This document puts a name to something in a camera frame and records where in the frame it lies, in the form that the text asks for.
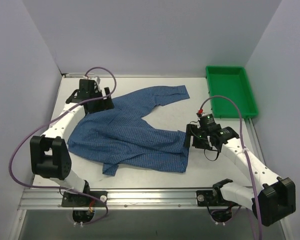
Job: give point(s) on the green plastic bin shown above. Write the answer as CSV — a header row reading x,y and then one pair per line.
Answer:
x,y
231,82

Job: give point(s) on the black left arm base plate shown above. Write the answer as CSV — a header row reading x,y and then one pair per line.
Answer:
x,y
72,200

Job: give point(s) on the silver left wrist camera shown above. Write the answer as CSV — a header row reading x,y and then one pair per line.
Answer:
x,y
93,78

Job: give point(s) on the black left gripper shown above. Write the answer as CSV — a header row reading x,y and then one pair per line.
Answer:
x,y
100,103

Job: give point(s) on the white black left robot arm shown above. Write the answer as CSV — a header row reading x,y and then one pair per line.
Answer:
x,y
49,154

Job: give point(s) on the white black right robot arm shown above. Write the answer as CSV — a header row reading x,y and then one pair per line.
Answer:
x,y
271,197

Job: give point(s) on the blue checkered long sleeve shirt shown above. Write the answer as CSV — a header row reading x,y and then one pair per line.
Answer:
x,y
121,136

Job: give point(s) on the aluminium front frame rail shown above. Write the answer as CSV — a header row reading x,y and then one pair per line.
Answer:
x,y
122,199

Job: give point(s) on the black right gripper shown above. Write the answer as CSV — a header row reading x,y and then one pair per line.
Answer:
x,y
196,139

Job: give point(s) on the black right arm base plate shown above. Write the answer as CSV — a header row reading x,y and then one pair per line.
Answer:
x,y
206,198

